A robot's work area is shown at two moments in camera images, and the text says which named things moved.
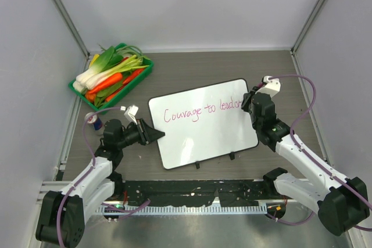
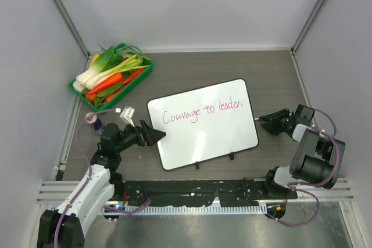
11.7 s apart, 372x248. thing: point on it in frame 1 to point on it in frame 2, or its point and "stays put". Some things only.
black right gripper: x=248 y=97 to x=272 y=127
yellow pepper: x=95 y=57 stays put
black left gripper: x=146 y=133 stays put
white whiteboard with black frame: x=203 y=123 stays put
